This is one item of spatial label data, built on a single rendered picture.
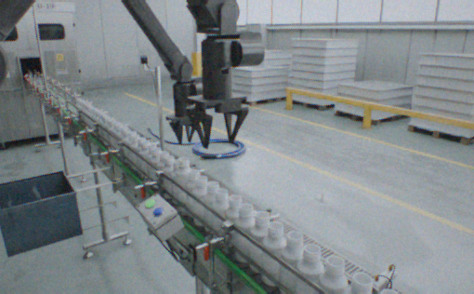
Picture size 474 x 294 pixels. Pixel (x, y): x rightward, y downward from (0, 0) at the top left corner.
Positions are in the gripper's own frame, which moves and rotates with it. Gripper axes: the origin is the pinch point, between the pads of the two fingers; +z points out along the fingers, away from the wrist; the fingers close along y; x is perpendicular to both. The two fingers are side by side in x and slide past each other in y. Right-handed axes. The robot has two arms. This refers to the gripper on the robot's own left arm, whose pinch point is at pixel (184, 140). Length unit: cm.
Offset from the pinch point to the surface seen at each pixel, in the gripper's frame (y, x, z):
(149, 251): -23, -120, 126
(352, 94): -515, -291, 84
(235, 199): -0.6, 28.3, 10.6
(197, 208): 3.8, 13.1, 19.0
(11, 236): 58, -50, 43
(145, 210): 20.1, 10.4, 15.3
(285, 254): 3, 53, 13
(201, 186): 2.1, 13.4, 11.3
